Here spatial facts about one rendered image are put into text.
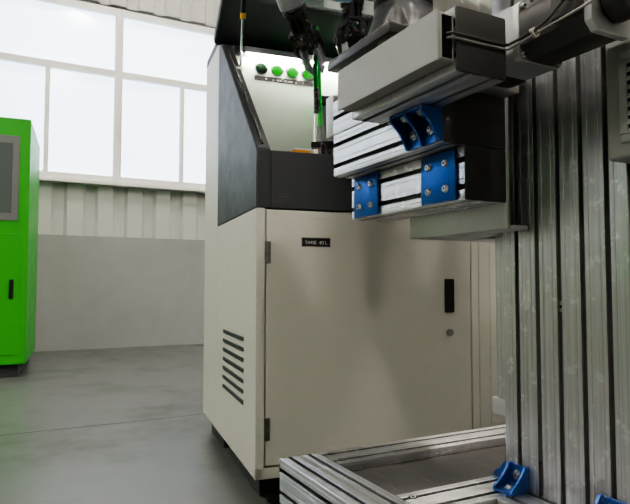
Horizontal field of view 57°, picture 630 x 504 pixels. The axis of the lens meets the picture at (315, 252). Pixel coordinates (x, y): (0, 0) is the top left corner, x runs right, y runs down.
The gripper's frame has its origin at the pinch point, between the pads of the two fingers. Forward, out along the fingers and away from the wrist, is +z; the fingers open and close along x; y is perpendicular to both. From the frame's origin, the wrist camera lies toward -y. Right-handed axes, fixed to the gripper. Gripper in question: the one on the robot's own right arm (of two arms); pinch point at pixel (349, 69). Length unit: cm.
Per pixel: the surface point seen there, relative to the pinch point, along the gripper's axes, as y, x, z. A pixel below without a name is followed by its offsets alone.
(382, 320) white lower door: 15, 4, 78
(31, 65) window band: -387, -135, -121
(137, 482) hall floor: -16, -61, 126
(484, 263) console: 15, 39, 61
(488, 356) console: 15, 40, 90
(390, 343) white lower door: 15, 6, 85
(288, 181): 15.0, -24.6, 39.4
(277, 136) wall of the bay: -39.1, -12.2, 13.1
